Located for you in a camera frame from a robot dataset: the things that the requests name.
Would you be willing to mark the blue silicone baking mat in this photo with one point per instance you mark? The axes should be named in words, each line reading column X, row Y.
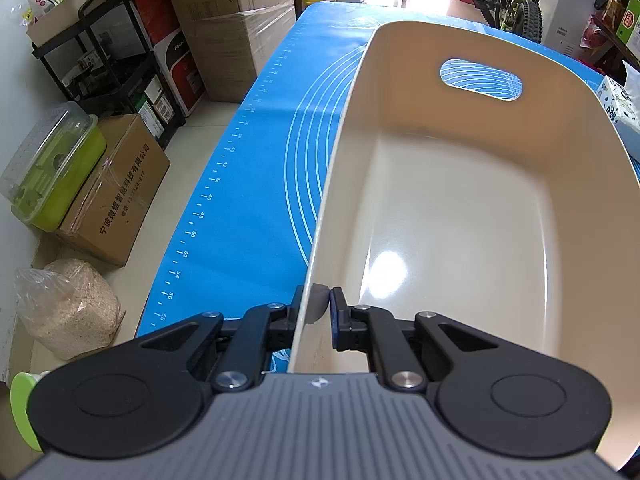
column 247, row 233

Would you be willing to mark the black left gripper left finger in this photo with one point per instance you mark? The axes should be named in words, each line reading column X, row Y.
column 138, row 396

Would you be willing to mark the bag of wood shavings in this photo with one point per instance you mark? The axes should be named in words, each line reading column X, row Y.
column 68, row 307

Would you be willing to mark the brown printed cardboard box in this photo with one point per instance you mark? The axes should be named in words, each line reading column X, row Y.
column 107, row 214

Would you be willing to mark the green lidded plastic container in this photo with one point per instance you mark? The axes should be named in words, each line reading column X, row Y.
column 49, row 168

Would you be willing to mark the large stacked cardboard box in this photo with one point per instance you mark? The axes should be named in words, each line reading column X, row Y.
column 232, row 40

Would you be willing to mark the black metal shelf rack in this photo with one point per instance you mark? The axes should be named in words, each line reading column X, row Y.
column 104, row 62

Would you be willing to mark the red white appliance box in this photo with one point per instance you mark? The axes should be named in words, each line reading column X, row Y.
column 172, row 52

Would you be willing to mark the beige plastic storage bin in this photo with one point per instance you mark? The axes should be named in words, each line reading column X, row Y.
column 483, row 181

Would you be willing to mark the white tissue box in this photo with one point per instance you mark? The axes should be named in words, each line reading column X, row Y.
column 621, row 103

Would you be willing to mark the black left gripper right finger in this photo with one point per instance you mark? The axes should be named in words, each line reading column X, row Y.
column 493, row 393

